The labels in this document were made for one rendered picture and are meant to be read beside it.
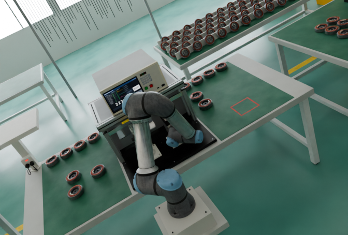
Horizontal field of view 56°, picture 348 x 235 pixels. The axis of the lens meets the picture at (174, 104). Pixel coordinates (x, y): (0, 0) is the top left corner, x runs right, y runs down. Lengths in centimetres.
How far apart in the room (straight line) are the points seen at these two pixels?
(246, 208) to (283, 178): 41
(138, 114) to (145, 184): 36
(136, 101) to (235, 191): 156
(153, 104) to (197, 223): 63
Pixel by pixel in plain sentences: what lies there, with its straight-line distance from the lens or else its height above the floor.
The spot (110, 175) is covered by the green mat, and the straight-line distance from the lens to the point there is 243.
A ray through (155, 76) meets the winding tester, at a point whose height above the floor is 123.
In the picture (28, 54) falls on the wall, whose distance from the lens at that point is 857.
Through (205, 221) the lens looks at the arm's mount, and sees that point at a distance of 175.
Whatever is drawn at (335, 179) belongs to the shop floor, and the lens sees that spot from 286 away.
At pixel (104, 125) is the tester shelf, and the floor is 110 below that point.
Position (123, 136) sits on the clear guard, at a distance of 212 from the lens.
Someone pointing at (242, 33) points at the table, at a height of 73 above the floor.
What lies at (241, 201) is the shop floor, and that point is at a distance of 284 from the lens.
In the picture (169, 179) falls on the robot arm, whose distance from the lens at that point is 164.
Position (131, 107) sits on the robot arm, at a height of 141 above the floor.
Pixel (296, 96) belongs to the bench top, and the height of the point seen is 75.
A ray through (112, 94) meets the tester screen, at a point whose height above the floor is 126.
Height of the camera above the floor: 216
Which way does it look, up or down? 30 degrees down
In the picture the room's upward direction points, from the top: 24 degrees counter-clockwise
